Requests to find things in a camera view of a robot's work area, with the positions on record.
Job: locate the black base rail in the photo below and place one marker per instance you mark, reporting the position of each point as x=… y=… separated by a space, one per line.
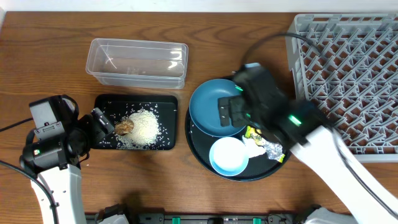
x=164 y=218

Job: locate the clear plastic container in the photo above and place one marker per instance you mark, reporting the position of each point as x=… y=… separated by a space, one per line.
x=138 y=63

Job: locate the brown dried food piece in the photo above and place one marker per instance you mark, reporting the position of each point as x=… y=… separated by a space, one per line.
x=124 y=127

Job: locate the light blue bowl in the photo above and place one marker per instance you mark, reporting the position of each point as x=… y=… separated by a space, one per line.
x=228 y=156

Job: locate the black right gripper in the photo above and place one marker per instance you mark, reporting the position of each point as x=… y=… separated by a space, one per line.
x=244 y=104

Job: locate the white crumpled napkin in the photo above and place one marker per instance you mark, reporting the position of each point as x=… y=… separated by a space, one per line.
x=253 y=150

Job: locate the dark blue plate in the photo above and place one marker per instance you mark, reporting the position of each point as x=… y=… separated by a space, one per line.
x=203 y=107

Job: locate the round black tray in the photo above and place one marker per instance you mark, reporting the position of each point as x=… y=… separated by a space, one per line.
x=258 y=167

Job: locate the yellow foil snack wrapper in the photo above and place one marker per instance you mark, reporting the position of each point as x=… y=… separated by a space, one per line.
x=274 y=151

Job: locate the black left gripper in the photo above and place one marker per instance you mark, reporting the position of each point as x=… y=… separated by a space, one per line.
x=101 y=120

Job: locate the grey dishwasher rack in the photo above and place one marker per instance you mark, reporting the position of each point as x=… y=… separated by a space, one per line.
x=346 y=64

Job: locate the pile of white rice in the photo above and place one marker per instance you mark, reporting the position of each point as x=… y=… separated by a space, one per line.
x=154 y=125

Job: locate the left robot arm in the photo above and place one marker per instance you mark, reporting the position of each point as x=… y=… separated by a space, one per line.
x=57 y=180

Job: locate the black rectangular tray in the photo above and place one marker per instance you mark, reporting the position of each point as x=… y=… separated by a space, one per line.
x=102 y=99

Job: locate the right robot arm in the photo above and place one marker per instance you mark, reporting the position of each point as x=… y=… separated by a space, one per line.
x=301 y=128

